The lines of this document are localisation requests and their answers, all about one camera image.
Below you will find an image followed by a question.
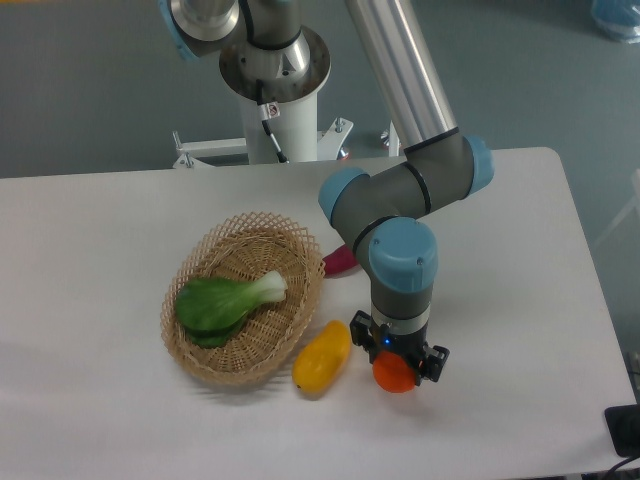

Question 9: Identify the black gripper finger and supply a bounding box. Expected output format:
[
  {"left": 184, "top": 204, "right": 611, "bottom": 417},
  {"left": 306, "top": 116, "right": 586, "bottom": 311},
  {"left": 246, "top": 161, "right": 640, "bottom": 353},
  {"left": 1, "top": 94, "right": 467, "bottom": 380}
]
[
  {"left": 408, "top": 343, "right": 450, "bottom": 384},
  {"left": 349, "top": 310, "right": 385, "bottom": 364}
]

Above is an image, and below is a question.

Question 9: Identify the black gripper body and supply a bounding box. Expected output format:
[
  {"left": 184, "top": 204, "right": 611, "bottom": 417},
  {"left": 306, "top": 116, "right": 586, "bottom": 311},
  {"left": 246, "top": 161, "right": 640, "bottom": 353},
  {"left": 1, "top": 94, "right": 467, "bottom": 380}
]
[{"left": 369, "top": 320, "right": 430, "bottom": 363}]

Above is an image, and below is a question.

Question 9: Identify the orange fruit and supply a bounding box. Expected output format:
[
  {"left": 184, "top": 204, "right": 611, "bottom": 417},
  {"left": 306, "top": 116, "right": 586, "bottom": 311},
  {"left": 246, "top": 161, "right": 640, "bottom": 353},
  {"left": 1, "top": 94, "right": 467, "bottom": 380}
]
[{"left": 372, "top": 351, "right": 415, "bottom": 394}]

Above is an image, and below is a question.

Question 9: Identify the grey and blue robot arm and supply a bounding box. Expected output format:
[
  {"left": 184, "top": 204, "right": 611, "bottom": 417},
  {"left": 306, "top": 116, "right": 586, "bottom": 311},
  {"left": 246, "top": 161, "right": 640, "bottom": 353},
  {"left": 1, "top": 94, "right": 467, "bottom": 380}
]
[{"left": 159, "top": 1, "right": 494, "bottom": 384}]

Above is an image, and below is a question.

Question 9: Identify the yellow mango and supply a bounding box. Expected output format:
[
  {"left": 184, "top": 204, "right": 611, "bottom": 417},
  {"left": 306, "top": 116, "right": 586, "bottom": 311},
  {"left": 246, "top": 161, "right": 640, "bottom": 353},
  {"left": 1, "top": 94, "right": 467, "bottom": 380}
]
[{"left": 292, "top": 320, "right": 351, "bottom": 396}]

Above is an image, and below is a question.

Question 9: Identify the purple sweet potato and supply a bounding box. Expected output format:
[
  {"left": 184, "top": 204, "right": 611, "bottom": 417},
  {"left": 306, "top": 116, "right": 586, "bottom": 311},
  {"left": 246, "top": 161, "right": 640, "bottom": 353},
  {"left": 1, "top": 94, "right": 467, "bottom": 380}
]
[{"left": 323, "top": 245, "right": 358, "bottom": 276}]

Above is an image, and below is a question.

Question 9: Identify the woven wicker basket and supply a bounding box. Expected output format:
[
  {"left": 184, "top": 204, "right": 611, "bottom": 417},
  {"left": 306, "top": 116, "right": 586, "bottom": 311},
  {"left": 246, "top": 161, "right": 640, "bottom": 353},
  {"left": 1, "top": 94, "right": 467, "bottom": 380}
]
[{"left": 161, "top": 212, "right": 324, "bottom": 386}]

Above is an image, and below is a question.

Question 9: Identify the green bok choy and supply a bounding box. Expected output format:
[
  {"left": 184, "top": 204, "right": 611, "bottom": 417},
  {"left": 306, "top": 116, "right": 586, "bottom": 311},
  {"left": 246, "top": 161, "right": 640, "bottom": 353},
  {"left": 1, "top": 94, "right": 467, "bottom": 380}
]
[{"left": 174, "top": 271, "right": 288, "bottom": 348}]

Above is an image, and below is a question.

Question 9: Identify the black device at table edge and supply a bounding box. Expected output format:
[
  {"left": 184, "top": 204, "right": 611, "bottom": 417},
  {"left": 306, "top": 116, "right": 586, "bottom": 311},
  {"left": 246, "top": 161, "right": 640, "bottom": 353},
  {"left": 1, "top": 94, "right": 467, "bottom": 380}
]
[{"left": 604, "top": 404, "right": 639, "bottom": 457}]

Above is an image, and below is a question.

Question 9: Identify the blue object top right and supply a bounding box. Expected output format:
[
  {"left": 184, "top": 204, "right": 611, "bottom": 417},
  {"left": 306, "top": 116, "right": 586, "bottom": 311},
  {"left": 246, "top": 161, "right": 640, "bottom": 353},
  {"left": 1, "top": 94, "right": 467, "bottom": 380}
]
[{"left": 591, "top": 0, "right": 639, "bottom": 44}]

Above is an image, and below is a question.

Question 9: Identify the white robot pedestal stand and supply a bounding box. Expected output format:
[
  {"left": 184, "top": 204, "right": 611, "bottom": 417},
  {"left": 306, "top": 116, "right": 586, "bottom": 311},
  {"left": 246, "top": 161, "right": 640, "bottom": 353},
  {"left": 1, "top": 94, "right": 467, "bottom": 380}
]
[{"left": 173, "top": 93, "right": 354, "bottom": 169}]

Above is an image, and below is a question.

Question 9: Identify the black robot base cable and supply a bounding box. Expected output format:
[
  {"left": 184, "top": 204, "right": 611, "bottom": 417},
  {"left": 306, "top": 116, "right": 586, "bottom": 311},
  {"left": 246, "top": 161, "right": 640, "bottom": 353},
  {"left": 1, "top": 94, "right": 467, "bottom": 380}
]
[{"left": 254, "top": 79, "right": 290, "bottom": 164}]

